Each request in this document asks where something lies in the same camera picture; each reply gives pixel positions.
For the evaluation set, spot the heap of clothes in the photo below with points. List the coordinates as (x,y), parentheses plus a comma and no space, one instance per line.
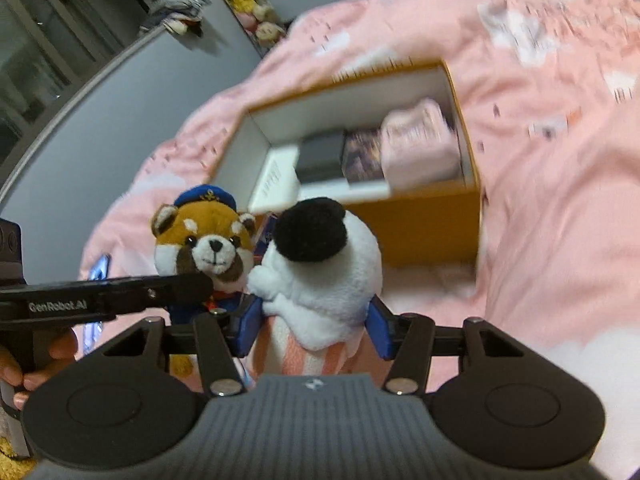
(175,12)

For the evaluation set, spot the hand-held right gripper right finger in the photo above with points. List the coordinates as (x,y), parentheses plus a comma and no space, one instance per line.
(380,328)

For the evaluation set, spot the person's left hand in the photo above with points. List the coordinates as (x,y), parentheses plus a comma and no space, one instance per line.
(62,347)

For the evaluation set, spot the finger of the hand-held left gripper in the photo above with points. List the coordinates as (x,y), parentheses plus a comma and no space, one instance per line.
(170,290)

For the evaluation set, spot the small grey box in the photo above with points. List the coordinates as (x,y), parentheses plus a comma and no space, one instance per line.
(320,155)

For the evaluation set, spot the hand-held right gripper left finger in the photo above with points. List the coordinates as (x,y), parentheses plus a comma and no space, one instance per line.
(248,326)

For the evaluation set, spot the dark glass window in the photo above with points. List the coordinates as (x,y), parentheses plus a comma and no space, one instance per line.
(55,35)

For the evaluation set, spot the pink printed blanket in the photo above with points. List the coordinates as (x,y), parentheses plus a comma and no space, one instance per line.
(550,185)

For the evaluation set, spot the red panda plush toy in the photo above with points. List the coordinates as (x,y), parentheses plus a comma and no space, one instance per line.
(210,250)

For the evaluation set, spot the white oblong case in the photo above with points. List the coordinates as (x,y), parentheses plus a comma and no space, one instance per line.
(272,182)

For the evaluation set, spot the orange cardboard box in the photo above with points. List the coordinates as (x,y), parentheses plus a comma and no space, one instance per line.
(425,220)

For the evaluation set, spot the grey curved rail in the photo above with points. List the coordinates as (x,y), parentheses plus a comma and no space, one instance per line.
(75,105)

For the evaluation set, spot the white plush toy black beret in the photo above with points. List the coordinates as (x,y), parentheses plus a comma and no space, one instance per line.
(325,280)

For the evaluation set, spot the pink snap case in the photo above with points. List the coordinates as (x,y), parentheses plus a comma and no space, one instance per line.
(422,145)

